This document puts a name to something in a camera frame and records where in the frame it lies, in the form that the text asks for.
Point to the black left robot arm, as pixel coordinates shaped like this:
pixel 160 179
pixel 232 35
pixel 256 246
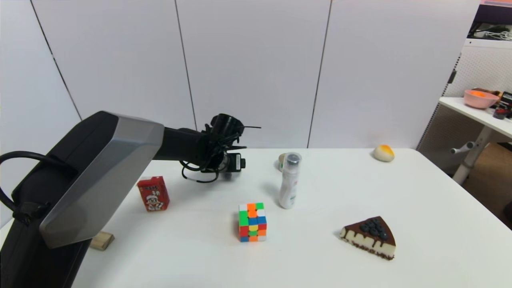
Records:
pixel 100 172

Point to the white plastic bottle clear cap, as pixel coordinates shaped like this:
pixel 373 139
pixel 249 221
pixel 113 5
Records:
pixel 288 188

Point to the white side table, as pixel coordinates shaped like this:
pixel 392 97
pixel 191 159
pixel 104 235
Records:
pixel 473 113

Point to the chocolate blueberry cake slice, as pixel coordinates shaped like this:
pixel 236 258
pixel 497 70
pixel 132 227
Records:
pixel 372 238

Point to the small tin can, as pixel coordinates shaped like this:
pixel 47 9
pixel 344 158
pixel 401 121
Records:
pixel 281 162

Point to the red milk carton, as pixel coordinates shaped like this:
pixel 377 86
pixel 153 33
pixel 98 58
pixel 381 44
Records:
pixel 153 194

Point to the small wooden block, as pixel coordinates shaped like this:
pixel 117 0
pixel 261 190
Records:
pixel 103 241

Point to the black printed box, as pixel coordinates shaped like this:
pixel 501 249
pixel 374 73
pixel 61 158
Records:
pixel 507 100

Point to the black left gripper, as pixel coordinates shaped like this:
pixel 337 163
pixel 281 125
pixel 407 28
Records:
pixel 234 162

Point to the white perforated panel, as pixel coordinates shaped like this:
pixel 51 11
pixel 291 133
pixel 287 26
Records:
pixel 484 67

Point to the toy bread bun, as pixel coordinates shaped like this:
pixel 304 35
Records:
pixel 384 153

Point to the colourful puzzle cube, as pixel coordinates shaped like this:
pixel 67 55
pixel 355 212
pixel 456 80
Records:
pixel 252 222

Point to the small black jar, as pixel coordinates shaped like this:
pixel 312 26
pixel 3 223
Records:
pixel 499 114

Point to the pink bowl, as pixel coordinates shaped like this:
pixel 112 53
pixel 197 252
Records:
pixel 479 100

